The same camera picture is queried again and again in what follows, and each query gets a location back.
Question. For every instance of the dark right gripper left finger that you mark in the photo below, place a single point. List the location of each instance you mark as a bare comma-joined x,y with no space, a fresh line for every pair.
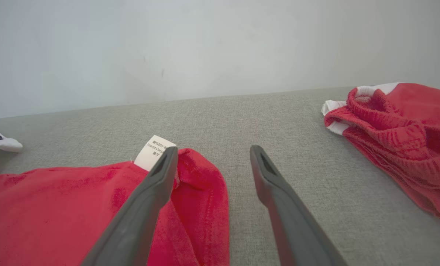
138,221

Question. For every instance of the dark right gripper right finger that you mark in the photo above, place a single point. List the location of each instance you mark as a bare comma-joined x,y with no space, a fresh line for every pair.
297,229

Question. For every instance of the red and white shirt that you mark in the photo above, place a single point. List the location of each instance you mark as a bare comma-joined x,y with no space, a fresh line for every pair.
57,203

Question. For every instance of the red shorts with white trim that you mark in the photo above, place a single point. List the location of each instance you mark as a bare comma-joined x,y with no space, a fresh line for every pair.
408,122

